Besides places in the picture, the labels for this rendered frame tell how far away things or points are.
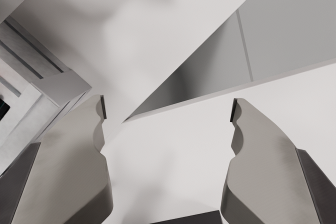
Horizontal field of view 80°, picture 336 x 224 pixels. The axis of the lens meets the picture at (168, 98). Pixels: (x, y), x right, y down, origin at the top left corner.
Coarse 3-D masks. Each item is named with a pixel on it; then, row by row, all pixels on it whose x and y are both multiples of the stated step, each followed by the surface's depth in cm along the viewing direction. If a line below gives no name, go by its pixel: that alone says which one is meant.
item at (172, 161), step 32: (320, 64) 33; (224, 96) 34; (256, 96) 34; (288, 96) 34; (320, 96) 33; (128, 128) 37; (160, 128) 37; (192, 128) 36; (224, 128) 36; (288, 128) 35; (320, 128) 35; (128, 160) 39; (160, 160) 39; (192, 160) 38; (224, 160) 38; (320, 160) 37; (128, 192) 41; (160, 192) 41; (192, 192) 40
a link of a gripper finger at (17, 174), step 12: (36, 144) 8; (24, 156) 8; (12, 168) 7; (24, 168) 7; (0, 180) 7; (12, 180) 7; (24, 180) 7; (0, 192) 6; (12, 192) 6; (0, 204) 6; (12, 204) 6; (0, 216) 6; (12, 216) 6
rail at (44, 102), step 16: (48, 80) 28; (64, 80) 30; (80, 80) 34; (32, 96) 26; (48, 96) 25; (64, 96) 28; (80, 96) 33; (16, 112) 26; (32, 112) 27; (48, 112) 26; (64, 112) 32; (0, 128) 27; (16, 128) 28; (32, 128) 27; (48, 128) 32; (0, 144) 28; (16, 144) 28; (0, 160) 29
